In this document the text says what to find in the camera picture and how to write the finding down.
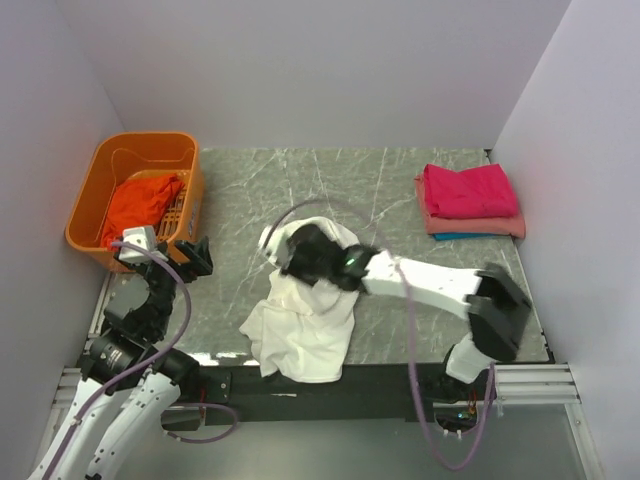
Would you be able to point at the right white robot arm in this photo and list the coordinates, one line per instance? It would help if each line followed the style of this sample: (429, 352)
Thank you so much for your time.
(495, 308)

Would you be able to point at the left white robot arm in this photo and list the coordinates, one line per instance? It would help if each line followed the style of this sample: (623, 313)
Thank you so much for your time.
(126, 382)

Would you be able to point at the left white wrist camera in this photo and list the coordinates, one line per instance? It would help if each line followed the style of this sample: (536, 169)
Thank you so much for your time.
(137, 246)

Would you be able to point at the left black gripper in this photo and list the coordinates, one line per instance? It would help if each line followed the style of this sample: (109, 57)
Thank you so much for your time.
(186, 257)

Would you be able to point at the aluminium frame rail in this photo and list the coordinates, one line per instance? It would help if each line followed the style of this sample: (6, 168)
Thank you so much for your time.
(499, 386)

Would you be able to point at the black base crossbar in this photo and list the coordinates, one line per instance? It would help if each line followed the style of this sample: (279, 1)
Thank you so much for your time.
(363, 392)

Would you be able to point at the orange plastic laundry basket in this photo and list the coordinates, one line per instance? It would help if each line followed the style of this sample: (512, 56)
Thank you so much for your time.
(132, 155)

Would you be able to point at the folded magenta t-shirt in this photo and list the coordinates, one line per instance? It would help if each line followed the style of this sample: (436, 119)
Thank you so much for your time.
(480, 192)

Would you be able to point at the folded blue t-shirt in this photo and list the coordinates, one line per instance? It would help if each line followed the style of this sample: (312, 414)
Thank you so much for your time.
(449, 236)

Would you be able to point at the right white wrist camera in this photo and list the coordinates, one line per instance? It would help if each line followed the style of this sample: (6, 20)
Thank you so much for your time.
(273, 245)

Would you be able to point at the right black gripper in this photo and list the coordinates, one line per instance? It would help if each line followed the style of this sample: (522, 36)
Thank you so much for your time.
(295, 255)

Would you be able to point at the white printed t-shirt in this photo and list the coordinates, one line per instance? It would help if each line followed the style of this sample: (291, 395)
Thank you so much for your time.
(301, 332)

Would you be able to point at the orange t-shirt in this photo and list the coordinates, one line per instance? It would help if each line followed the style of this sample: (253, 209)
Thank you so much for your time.
(139, 202)

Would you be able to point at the folded salmon t-shirt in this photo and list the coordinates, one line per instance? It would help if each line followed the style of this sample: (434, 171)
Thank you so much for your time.
(512, 226)

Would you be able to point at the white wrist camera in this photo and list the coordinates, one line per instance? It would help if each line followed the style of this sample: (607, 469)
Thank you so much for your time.
(273, 245)
(137, 246)

